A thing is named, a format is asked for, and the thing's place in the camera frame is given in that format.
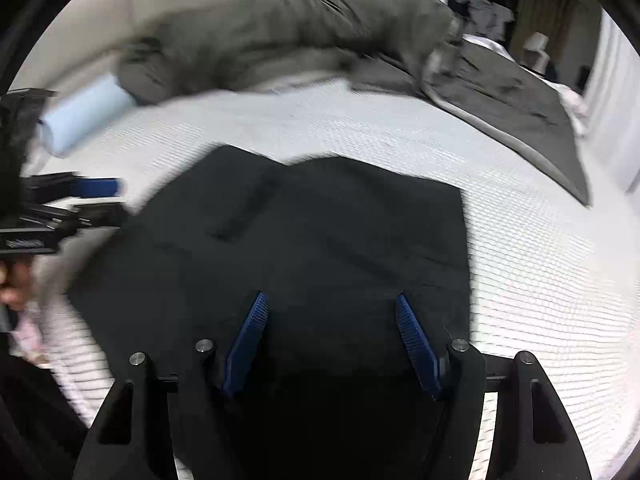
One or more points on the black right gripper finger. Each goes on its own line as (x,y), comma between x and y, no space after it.
(101,215)

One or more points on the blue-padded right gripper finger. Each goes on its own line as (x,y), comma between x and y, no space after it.
(95,187)

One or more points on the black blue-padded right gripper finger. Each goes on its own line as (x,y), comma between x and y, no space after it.
(131,436)
(531,437)

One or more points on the black pants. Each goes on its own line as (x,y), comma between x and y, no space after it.
(269,290)

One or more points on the black sleeve forearm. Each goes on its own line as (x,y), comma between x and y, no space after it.
(41,434)

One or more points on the person's left hand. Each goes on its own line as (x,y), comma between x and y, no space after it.
(17,283)

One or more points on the light blue pillow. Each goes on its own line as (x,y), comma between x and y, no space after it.
(86,111)

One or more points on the beige upholstered headboard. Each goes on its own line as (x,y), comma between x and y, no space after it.
(82,43)

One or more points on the white honeycomb-pattern bed sheet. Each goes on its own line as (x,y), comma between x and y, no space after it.
(549,275)

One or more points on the grey-green duvet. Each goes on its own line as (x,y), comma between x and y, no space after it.
(407,47)

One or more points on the dark clothes heap in background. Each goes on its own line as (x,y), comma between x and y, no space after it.
(483,18)

